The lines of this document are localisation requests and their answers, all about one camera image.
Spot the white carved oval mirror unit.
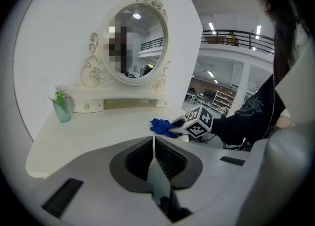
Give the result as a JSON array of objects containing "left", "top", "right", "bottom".
[{"left": 71, "top": 0, "right": 172, "bottom": 114}]

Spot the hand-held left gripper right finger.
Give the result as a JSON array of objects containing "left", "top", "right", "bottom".
[{"left": 155, "top": 136, "right": 249, "bottom": 223}]

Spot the white shelf rack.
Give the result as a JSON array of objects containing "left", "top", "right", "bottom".
[{"left": 210, "top": 89, "right": 237, "bottom": 112}]

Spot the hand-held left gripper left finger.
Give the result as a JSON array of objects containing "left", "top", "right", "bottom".
[{"left": 29, "top": 136, "right": 170, "bottom": 226}]

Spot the blue cloth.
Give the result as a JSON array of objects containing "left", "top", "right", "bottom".
[{"left": 149, "top": 118, "right": 180, "bottom": 139}]

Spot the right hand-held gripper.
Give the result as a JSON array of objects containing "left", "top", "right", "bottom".
[{"left": 169, "top": 104, "right": 214, "bottom": 139}]

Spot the row of office desks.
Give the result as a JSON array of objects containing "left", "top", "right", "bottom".
[{"left": 186, "top": 89, "right": 210, "bottom": 105}]

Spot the person's left forearm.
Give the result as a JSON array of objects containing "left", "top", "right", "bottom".
[{"left": 277, "top": 114, "right": 295, "bottom": 129}]

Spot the teal vase with flowers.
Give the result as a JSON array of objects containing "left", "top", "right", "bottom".
[{"left": 48, "top": 84, "right": 74, "bottom": 123}]

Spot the person's right forearm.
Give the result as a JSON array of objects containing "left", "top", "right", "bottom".
[{"left": 211, "top": 92, "right": 276, "bottom": 147}]

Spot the white dressing table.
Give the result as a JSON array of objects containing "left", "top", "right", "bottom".
[{"left": 25, "top": 104, "right": 195, "bottom": 179}]

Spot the black balcony railing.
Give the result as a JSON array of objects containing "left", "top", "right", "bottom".
[{"left": 200, "top": 29, "right": 276, "bottom": 55}]

